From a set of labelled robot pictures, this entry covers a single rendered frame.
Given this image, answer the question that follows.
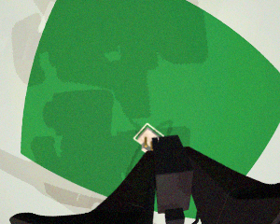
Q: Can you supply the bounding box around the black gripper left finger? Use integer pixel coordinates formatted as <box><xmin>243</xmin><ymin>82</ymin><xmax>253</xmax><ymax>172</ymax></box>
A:
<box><xmin>9</xmin><ymin>150</ymin><xmax>156</xmax><ymax>224</ymax></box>

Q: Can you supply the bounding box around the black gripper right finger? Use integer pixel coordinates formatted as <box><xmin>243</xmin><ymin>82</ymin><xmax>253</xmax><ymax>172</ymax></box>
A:
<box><xmin>184</xmin><ymin>146</ymin><xmax>280</xmax><ymax>224</ymax></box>

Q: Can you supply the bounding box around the green circuit board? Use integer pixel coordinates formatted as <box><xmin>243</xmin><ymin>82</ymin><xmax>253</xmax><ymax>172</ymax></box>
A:
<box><xmin>21</xmin><ymin>0</ymin><xmax>280</xmax><ymax>197</ymax></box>

